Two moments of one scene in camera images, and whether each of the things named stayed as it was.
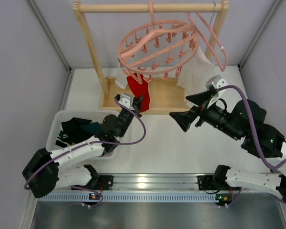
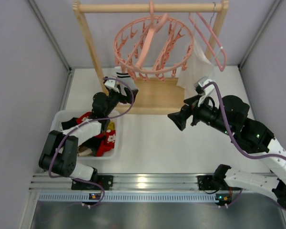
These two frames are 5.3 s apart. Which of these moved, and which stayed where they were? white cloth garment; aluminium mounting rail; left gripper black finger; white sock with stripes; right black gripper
Moved: left gripper black finger; white sock with stripes
Stayed: white cloth garment; right black gripper; aluminium mounting rail
